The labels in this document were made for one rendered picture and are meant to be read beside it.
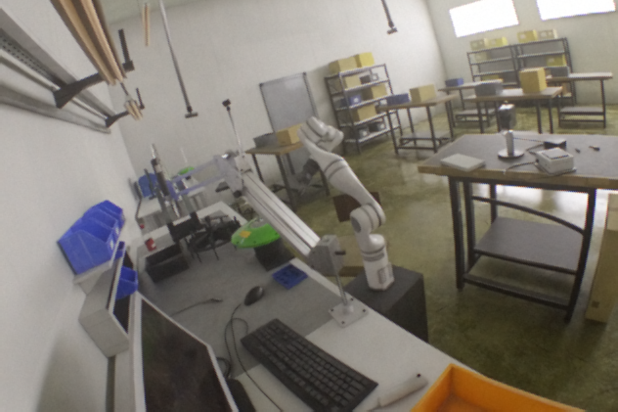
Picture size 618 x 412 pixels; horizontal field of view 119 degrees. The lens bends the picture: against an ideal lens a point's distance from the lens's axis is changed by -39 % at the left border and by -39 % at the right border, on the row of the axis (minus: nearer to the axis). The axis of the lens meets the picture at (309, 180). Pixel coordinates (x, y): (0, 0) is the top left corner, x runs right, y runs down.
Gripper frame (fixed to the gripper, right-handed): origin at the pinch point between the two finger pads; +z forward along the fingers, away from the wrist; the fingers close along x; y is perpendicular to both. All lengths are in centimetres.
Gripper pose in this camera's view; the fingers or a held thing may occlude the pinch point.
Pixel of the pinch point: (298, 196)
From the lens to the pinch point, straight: 144.0
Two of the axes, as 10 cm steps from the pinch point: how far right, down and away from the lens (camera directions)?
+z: -5.4, 8.3, -1.5
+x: 4.4, 1.3, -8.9
